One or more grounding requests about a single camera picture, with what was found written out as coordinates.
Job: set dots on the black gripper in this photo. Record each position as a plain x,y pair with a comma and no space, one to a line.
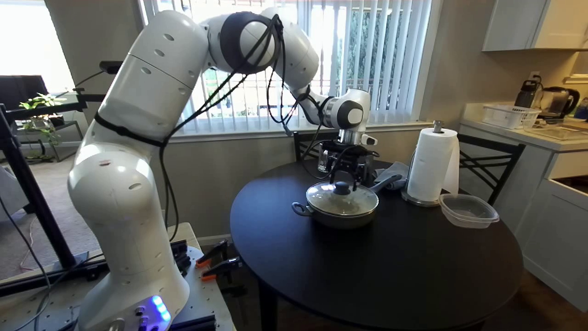
350,160

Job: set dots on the round glass pot lid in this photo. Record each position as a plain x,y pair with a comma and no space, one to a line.
352,202

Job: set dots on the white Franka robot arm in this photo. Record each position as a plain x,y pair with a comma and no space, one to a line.
135,184

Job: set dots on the grey cloth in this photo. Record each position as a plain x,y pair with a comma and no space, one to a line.
398,167

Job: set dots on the black metal chair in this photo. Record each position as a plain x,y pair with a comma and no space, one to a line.
489,140
304,136

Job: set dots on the white paper towel roll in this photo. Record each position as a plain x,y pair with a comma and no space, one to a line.
429,166

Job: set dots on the paper towel holder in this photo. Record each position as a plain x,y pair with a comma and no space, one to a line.
438,125

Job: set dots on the clear plastic lidded container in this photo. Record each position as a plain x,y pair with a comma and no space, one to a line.
469,212

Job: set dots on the white vertical window blinds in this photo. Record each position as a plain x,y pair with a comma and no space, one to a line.
379,48

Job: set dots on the orange black clamp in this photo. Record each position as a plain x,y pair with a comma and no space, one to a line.
214,250
221,269

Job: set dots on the robot mounting table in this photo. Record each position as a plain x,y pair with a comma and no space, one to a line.
203,296

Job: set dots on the black bottle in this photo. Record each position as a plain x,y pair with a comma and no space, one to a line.
526,92

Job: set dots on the light kitchen countertop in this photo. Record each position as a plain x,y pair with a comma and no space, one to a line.
552,138

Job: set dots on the white lower kitchen cabinet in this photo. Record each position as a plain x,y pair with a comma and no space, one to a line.
552,245

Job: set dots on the white kitchen cabinet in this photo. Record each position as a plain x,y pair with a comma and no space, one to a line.
552,245
515,24

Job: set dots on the glass electric kettle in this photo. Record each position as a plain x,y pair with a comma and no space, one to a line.
557,101

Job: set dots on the white upper kitchen cabinet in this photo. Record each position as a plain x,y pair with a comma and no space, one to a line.
515,24

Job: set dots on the control box with blue light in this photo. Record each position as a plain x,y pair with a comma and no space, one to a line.
157,309

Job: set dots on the green potted plant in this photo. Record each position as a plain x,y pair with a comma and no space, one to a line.
43,101

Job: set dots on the black metal stand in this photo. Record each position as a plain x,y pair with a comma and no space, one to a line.
30,190

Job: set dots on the dark armchair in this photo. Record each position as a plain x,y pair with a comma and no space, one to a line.
25,85

